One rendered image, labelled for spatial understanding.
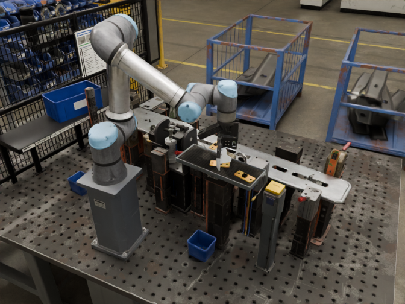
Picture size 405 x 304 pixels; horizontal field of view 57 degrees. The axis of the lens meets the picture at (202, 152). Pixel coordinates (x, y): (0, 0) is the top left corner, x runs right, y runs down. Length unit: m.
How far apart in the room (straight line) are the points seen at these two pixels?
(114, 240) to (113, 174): 0.35
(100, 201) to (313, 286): 0.99
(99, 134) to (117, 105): 0.15
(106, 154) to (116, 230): 0.38
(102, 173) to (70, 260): 0.51
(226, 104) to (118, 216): 0.69
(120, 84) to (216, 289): 0.95
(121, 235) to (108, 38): 0.88
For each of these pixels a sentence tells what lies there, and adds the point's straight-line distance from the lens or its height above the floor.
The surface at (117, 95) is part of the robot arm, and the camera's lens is 1.58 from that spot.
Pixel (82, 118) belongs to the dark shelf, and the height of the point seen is 1.03.
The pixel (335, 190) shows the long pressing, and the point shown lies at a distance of 1.83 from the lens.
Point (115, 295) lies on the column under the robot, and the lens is 2.05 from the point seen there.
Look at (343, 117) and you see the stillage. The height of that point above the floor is 0.16.
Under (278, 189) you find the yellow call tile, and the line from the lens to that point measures 1.51.
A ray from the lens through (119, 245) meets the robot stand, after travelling 1.83.
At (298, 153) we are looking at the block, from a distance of 1.98.
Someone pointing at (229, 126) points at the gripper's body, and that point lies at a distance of 1.49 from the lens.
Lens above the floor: 2.09
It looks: 33 degrees down
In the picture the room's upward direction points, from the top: straight up
